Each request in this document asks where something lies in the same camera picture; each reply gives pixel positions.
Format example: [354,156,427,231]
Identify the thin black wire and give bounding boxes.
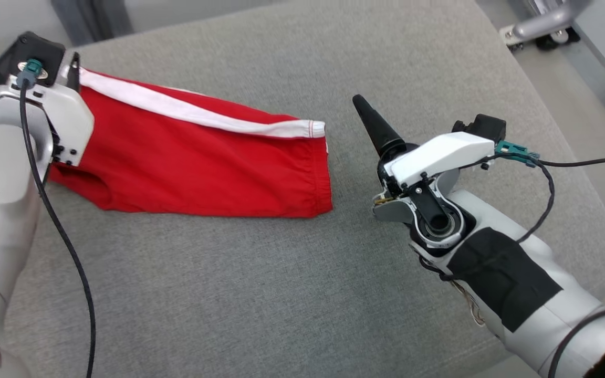
[421,155,555,281]

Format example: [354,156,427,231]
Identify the red shorts with white stripe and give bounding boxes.
[48,67,333,218]

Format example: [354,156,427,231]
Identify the grey metal post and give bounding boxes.
[50,0,135,47]

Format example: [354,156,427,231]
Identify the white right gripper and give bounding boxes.
[352,94,494,196]

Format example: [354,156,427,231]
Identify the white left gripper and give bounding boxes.
[0,52,95,166]

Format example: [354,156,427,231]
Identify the grey stand leg with caster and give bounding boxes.
[499,0,594,52]

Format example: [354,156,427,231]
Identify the black cable with teal plug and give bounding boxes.
[17,59,97,378]
[494,139,605,378]

